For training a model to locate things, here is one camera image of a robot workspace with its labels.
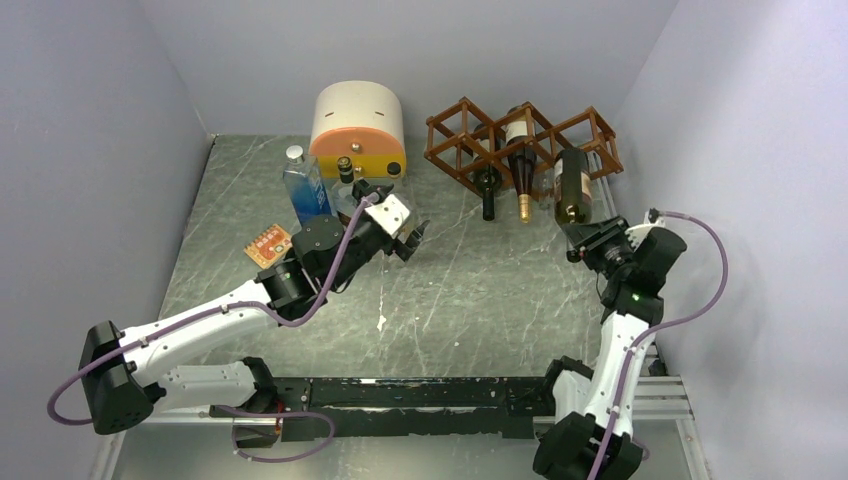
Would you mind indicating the dark bottle black neck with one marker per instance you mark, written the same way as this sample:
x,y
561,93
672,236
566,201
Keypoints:
x,y
488,179

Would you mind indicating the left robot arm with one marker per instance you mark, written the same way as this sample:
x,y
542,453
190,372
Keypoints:
x,y
130,374

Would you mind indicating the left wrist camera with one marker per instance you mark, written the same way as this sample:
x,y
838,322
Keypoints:
x,y
392,215

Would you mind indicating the brown wooden wine rack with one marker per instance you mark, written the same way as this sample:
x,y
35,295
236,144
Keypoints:
x,y
463,139

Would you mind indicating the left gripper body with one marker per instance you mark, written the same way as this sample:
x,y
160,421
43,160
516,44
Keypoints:
x,y
375,243

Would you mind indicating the green bottle silver neck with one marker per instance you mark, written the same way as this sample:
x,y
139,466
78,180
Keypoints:
x,y
572,191

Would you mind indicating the orange snack packet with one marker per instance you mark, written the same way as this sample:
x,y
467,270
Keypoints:
x,y
269,247

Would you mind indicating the clear round glass bottle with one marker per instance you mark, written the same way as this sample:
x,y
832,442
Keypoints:
x,y
401,186

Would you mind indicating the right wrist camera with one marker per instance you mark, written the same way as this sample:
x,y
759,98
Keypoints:
x,y
636,234

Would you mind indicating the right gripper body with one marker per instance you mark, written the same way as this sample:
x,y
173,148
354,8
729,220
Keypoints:
x,y
608,247

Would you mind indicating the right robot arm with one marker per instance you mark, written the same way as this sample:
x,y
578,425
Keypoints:
x,y
592,433

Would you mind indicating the brown bottle gold foil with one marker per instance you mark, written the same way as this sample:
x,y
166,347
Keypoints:
x,y
521,162

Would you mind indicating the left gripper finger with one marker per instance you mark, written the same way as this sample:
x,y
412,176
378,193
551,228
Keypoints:
x,y
371,193
406,249

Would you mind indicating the blue square bottle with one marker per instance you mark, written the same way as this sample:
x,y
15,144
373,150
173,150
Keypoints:
x,y
304,184

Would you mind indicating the cream drawer cabinet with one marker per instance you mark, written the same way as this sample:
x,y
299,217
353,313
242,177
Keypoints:
x,y
360,120

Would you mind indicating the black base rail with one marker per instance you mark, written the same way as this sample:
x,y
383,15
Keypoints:
x,y
512,407

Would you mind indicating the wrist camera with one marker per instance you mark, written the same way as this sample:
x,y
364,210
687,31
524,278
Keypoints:
x,y
636,234
392,215

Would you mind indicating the clear square bottle black cap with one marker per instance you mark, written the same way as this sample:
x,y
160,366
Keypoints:
x,y
344,202

